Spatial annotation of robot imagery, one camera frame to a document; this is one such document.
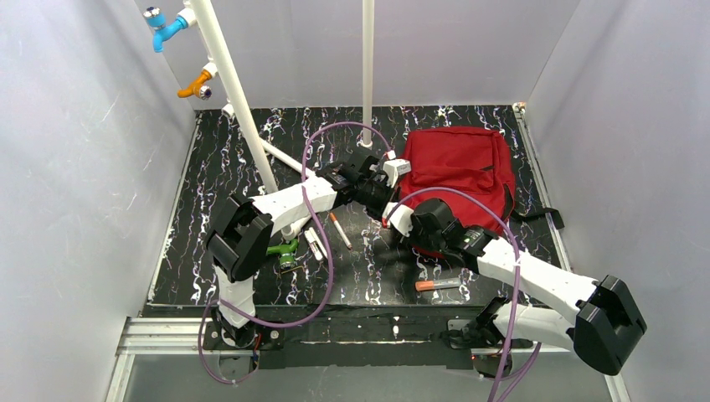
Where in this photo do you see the red student backpack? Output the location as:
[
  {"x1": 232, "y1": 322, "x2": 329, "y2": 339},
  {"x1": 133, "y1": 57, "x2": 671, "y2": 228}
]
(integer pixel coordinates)
[{"x1": 388, "y1": 126, "x2": 566, "y2": 262}]

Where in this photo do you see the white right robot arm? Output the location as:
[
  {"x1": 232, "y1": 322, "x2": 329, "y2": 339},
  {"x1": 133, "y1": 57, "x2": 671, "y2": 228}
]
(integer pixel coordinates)
[{"x1": 386, "y1": 198, "x2": 647, "y2": 375}]

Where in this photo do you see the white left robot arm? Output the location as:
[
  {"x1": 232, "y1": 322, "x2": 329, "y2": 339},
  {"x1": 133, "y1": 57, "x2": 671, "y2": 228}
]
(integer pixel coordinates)
[{"x1": 206, "y1": 150, "x2": 411, "y2": 348}]

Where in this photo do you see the orange capped grey marker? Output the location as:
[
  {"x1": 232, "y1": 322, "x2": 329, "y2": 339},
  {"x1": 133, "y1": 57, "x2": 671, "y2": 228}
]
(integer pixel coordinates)
[{"x1": 414, "y1": 278, "x2": 461, "y2": 292}]

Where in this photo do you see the orange tipped white pen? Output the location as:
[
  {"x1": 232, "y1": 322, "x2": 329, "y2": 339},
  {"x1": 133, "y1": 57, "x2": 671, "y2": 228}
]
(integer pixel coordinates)
[{"x1": 329, "y1": 212, "x2": 353, "y2": 250}]

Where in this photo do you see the green pipe clamp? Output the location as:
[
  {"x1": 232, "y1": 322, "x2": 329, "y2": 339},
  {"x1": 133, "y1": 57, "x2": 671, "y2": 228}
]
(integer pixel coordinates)
[{"x1": 266, "y1": 238, "x2": 299, "y2": 270}]

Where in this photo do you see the orange pipe fitting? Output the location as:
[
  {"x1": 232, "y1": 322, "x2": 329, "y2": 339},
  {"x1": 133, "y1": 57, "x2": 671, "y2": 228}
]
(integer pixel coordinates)
[{"x1": 177, "y1": 70, "x2": 213, "y2": 101}]

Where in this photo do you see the blue pipe fitting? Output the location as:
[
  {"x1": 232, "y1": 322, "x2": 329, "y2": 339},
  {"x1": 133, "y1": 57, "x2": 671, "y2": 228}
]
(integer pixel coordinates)
[{"x1": 142, "y1": 7, "x2": 197, "y2": 53}]

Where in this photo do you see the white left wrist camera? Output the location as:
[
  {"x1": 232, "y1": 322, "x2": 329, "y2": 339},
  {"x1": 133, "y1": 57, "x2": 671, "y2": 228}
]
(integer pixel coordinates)
[{"x1": 382, "y1": 150, "x2": 411, "y2": 188}]

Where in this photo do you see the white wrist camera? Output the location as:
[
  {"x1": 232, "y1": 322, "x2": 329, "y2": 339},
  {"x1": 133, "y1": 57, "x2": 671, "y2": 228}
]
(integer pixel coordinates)
[
  {"x1": 382, "y1": 202, "x2": 414, "y2": 237},
  {"x1": 382, "y1": 150, "x2": 411, "y2": 188}
]

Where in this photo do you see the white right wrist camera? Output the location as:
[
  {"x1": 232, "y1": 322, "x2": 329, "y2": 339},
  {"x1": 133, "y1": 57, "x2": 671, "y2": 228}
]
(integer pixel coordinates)
[{"x1": 382, "y1": 202, "x2": 414, "y2": 237}]

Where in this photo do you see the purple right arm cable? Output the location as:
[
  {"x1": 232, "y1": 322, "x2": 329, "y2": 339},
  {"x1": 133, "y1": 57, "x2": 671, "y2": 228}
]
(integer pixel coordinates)
[{"x1": 383, "y1": 187, "x2": 542, "y2": 402}]

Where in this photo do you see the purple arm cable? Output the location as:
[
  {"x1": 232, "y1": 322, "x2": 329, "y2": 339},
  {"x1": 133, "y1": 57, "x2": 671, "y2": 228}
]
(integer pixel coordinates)
[
  {"x1": 383, "y1": 187, "x2": 542, "y2": 402},
  {"x1": 197, "y1": 121, "x2": 396, "y2": 387}
]

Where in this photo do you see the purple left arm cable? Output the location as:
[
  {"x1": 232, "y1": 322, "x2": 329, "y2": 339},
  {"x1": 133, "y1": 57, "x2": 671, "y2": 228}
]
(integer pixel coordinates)
[{"x1": 197, "y1": 121, "x2": 396, "y2": 387}]

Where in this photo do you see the white PVC pipe frame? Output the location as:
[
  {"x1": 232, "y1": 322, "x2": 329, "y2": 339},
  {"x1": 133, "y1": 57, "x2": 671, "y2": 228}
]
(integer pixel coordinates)
[{"x1": 188, "y1": 0, "x2": 375, "y2": 242}]

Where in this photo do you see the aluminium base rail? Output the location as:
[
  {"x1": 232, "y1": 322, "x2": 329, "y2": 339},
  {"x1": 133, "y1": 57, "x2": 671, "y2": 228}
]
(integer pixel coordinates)
[{"x1": 106, "y1": 105, "x2": 619, "y2": 401}]

